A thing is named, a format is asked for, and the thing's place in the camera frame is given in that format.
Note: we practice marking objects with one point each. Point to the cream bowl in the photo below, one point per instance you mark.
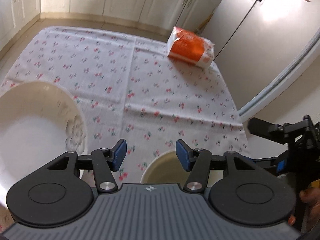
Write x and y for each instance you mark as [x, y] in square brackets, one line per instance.
[162, 170]

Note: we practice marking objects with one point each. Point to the white flower print plate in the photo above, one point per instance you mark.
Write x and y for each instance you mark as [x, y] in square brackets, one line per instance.
[32, 130]

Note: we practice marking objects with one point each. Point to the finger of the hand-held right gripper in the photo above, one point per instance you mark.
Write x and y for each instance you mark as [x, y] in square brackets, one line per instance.
[270, 162]
[262, 128]

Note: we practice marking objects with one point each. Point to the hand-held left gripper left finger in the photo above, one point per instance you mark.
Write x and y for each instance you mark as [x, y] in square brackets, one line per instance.
[118, 155]

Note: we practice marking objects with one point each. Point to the orange snack packet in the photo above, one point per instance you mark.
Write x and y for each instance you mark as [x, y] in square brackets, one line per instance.
[185, 47]

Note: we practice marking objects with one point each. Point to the person's right hand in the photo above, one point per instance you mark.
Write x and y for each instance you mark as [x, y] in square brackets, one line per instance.
[308, 196]

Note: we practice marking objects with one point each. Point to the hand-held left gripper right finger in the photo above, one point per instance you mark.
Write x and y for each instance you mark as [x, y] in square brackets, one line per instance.
[183, 155]

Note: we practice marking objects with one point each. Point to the cherry print tablecloth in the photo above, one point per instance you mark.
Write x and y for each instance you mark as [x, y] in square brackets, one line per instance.
[112, 67]

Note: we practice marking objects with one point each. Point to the white refrigerator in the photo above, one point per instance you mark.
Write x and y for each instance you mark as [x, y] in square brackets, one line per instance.
[262, 30]

